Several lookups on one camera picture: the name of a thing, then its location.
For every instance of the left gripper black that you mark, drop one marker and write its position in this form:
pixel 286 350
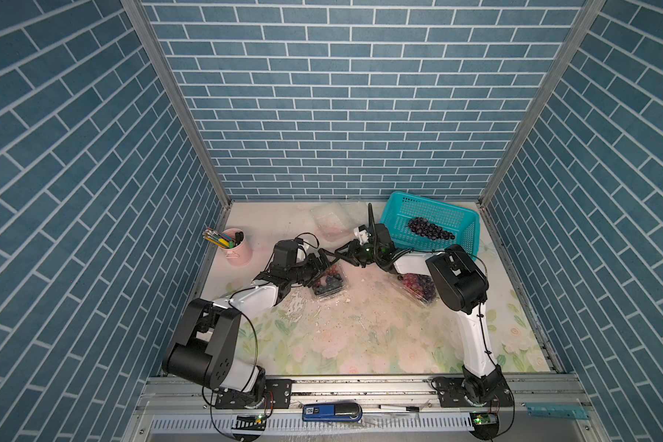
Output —
pixel 315 270

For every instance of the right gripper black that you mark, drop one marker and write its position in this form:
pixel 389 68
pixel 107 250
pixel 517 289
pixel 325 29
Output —
pixel 352 256

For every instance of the clear clamshell container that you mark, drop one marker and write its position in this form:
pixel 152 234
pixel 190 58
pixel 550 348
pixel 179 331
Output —
pixel 337 220
pixel 334 269
pixel 396 283

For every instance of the dark purple grape bunch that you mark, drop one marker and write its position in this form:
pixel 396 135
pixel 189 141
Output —
pixel 427 288

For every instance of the red grape bunch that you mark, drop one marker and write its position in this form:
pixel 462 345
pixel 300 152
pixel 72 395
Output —
pixel 412 283

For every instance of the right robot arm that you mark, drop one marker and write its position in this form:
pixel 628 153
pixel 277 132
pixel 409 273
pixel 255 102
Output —
pixel 461 285

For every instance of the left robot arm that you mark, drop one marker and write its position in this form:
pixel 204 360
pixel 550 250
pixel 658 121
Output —
pixel 203 347

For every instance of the black grape bunch lower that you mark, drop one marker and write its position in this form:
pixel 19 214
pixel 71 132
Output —
pixel 424 228

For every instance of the pink pen cup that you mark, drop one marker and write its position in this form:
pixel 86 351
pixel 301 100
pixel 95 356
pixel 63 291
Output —
pixel 240 253

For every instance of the coloured pens bundle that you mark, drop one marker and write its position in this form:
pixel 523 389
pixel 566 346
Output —
pixel 221 240

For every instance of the teal plastic basket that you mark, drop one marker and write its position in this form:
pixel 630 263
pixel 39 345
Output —
pixel 402 207

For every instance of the blue black handheld device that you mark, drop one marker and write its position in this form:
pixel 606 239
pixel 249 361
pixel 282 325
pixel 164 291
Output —
pixel 340 412

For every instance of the black marker pen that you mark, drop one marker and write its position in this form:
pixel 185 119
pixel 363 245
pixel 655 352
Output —
pixel 399 408

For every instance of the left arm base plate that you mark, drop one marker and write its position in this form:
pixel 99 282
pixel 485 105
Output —
pixel 275 393

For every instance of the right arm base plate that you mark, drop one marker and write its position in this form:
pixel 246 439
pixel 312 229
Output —
pixel 455 392

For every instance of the aluminium front rail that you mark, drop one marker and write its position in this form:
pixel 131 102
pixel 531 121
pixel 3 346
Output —
pixel 172 409

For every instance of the teal metal bracket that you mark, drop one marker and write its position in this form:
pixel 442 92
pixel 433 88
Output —
pixel 561 411

